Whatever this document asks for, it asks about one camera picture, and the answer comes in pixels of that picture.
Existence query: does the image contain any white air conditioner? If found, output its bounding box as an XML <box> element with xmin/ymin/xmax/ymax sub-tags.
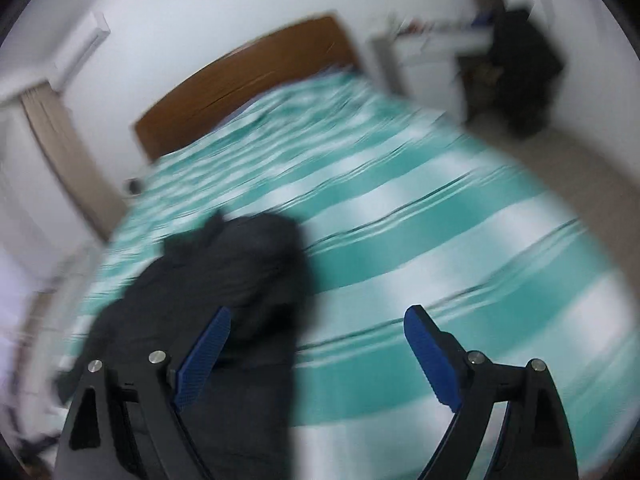
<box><xmin>47</xmin><ymin>11</ymin><xmax>111</xmax><ymax>91</ymax></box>

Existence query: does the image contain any white desk with drawer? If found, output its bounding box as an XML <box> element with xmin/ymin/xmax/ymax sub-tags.
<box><xmin>369</xmin><ymin>22</ymin><xmax>492</xmax><ymax>116</ymax></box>

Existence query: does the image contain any teal plaid bed cover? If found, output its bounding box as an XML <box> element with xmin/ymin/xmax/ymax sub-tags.
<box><xmin>56</xmin><ymin>70</ymin><xmax>639</xmax><ymax>479</ymax></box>

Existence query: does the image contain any black coat on chair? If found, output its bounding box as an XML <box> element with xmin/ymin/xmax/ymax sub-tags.
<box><xmin>457</xmin><ymin>6</ymin><xmax>564</xmax><ymax>139</ymax></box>

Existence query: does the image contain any small white round fan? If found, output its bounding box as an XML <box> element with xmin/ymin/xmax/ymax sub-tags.
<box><xmin>124</xmin><ymin>178</ymin><xmax>144</xmax><ymax>196</ymax></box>

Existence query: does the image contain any black puffer jacket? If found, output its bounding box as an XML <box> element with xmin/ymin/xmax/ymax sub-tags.
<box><xmin>55</xmin><ymin>212</ymin><xmax>311</xmax><ymax>479</ymax></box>

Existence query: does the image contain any brown wooden headboard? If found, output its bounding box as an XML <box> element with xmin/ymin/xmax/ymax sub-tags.
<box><xmin>134</xmin><ymin>13</ymin><xmax>361</xmax><ymax>162</ymax></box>

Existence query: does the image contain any beige curtain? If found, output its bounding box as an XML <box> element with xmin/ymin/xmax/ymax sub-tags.
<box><xmin>20</xmin><ymin>82</ymin><xmax>127</xmax><ymax>242</ymax></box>

